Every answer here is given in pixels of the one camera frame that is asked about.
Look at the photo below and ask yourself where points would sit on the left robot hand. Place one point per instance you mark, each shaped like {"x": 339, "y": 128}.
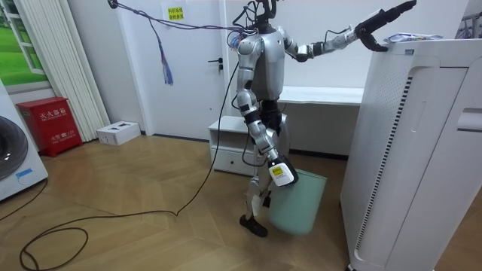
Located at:
{"x": 371, "y": 24}

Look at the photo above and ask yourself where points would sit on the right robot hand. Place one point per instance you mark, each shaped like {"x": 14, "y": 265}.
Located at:
{"x": 281, "y": 173}

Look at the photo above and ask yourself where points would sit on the green waste bin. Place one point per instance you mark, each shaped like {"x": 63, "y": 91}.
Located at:
{"x": 299, "y": 207}

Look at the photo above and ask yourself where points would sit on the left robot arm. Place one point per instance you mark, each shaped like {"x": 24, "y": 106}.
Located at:
{"x": 333, "y": 43}

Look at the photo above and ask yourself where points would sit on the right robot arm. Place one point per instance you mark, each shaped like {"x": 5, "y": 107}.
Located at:
{"x": 248, "y": 109}

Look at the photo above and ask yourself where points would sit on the robot legs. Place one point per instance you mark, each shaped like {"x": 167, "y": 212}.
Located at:
{"x": 256, "y": 195}

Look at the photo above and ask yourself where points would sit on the crumpled plastic wrapper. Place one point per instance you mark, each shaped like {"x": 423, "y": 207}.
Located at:
{"x": 410, "y": 37}

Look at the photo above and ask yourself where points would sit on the white drawer cabinet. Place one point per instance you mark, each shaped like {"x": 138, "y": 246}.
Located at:
{"x": 229, "y": 150}

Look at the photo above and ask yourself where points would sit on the white desk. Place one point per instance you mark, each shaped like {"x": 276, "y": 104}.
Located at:
{"x": 324, "y": 113}

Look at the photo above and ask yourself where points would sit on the robot body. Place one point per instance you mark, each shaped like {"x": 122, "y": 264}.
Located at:
{"x": 265, "y": 64}

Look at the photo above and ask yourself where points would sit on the white door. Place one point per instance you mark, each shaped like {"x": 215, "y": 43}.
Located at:
{"x": 188, "y": 94}

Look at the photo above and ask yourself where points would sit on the white perforated air purifier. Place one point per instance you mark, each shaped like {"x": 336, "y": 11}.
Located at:
{"x": 414, "y": 150}

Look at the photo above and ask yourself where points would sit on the white cardboard box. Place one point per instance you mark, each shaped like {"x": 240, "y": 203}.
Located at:
{"x": 118, "y": 132}

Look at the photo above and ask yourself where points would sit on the yellow paper sign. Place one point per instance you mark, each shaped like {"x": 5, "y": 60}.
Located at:
{"x": 175, "y": 13}

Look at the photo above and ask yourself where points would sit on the red fire extinguisher box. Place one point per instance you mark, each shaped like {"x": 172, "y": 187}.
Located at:
{"x": 50, "y": 126}

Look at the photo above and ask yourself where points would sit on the white washing machine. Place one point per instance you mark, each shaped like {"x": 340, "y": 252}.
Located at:
{"x": 15, "y": 150}

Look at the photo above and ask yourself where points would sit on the green landscape window poster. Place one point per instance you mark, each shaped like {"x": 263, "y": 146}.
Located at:
{"x": 17, "y": 56}

